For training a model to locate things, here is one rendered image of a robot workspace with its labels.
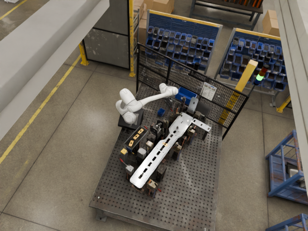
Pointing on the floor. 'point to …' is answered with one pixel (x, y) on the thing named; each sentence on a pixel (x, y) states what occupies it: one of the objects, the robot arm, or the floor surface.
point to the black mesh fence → (183, 85)
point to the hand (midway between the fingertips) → (171, 107)
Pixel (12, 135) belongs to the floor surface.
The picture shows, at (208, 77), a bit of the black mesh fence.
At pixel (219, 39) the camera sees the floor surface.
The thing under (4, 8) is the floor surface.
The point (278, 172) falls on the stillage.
